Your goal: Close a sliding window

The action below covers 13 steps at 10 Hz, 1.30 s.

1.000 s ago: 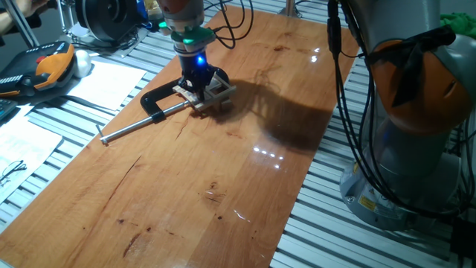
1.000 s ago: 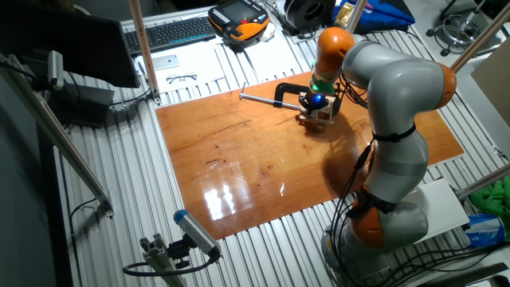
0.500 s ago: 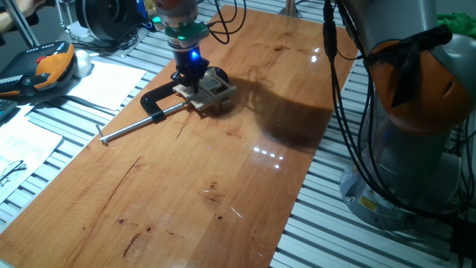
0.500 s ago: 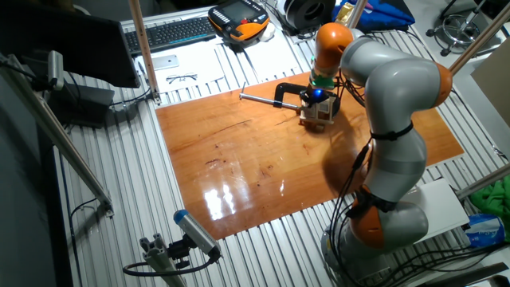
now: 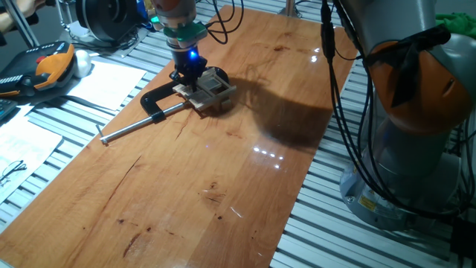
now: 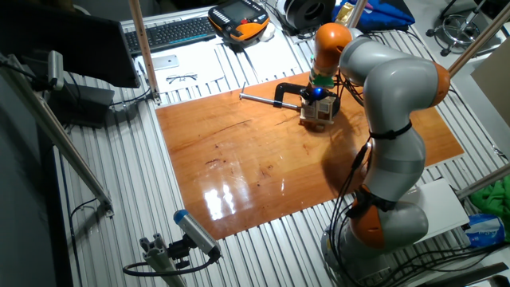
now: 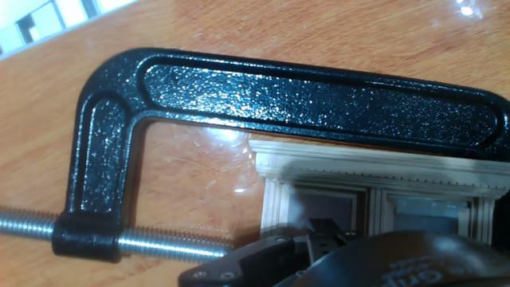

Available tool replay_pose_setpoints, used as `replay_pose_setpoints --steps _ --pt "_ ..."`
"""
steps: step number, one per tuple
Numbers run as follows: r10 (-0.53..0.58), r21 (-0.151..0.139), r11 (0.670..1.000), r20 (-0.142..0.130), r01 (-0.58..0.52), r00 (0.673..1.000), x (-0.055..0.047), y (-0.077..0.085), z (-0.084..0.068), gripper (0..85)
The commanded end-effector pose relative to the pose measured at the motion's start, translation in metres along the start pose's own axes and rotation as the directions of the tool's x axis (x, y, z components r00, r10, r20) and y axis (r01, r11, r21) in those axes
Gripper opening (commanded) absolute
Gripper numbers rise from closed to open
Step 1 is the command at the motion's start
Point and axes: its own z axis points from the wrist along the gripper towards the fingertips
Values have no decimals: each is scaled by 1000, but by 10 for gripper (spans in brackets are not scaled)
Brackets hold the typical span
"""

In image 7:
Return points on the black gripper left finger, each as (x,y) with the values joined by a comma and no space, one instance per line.
(255,259)

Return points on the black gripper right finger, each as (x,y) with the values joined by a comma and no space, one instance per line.
(338,238)

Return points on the miniature wooden sliding window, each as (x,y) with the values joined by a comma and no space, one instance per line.
(358,163)

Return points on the black C-clamp with steel screw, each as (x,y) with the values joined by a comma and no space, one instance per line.
(279,99)

